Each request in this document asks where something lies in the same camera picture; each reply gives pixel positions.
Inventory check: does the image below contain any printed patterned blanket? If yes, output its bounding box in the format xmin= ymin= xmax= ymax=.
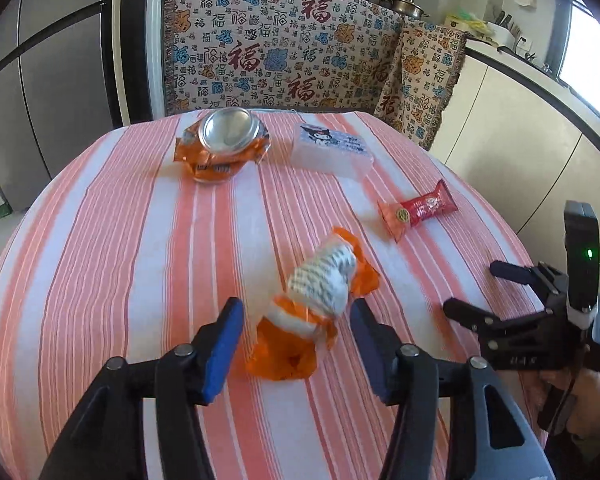
xmin=161 ymin=0 xmax=467 ymax=151

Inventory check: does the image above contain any white knife holder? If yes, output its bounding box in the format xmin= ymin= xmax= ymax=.
xmin=490 ymin=7 xmax=523 ymax=51

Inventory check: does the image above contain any grey refrigerator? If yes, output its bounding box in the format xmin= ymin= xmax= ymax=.
xmin=0 ymin=0 xmax=126 ymax=211

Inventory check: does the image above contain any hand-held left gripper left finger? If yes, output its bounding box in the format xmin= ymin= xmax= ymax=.
xmin=39 ymin=296 xmax=245 ymax=480

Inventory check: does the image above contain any orange wrapper with foam net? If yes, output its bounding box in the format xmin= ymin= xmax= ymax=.
xmin=245 ymin=226 xmax=382 ymax=382

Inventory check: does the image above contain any steel pot with lid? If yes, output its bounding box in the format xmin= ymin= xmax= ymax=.
xmin=378 ymin=0 xmax=431 ymax=21

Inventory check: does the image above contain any crushed orange can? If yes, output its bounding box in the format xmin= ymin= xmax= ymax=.
xmin=174 ymin=107 xmax=272 ymax=185

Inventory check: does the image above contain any pink striped tablecloth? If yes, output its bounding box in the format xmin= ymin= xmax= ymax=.
xmin=0 ymin=107 xmax=548 ymax=480

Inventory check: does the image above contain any white tissue pack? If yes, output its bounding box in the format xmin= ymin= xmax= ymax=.
xmin=291 ymin=122 xmax=376 ymax=179

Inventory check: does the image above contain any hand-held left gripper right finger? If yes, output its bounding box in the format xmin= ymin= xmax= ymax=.
xmin=349 ymin=298 xmax=552 ymax=480

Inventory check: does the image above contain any red snack wrapper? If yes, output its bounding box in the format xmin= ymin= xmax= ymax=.
xmin=377 ymin=180 xmax=458 ymax=243

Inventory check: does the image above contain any person's right hand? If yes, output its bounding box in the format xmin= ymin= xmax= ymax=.
xmin=525 ymin=367 xmax=600 ymax=463

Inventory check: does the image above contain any white kitchen counter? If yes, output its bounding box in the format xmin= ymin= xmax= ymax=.
xmin=430 ymin=35 xmax=600 ymax=271

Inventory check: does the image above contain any yellow green cloth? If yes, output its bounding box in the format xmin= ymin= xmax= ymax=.
xmin=444 ymin=7 xmax=496 ymax=39

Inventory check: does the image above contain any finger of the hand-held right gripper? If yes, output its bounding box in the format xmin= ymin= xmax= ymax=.
xmin=490 ymin=260 xmax=548 ymax=293
xmin=442 ymin=297 xmax=546 ymax=357

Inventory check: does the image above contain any kitchen window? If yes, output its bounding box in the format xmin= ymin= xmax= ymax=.
xmin=562 ymin=0 xmax=600 ymax=133

